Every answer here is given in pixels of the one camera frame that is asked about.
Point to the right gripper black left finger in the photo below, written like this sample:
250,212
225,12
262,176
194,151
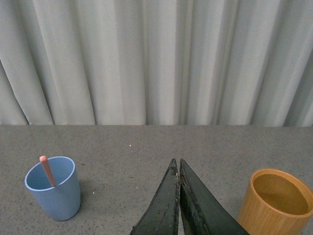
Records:
162,214

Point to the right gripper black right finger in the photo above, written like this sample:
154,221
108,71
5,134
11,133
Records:
201,213

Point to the pink chopstick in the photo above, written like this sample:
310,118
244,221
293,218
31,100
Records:
45,164

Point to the bamboo chopstick holder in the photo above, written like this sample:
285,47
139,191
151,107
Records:
275,203

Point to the blue plastic cup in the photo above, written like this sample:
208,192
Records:
63,201

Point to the white pleated curtain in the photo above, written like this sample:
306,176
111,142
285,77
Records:
164,62

